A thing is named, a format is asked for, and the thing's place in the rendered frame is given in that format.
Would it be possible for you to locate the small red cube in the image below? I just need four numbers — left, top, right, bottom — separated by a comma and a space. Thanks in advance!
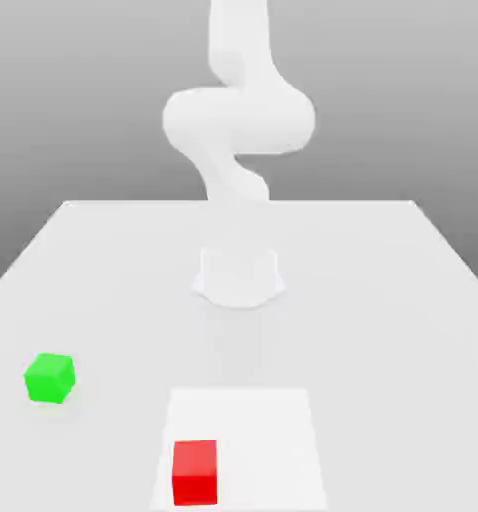
171, 438, 219, 508

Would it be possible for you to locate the small green cube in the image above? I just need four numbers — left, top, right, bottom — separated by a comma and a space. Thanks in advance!
23, 352, 77, 405

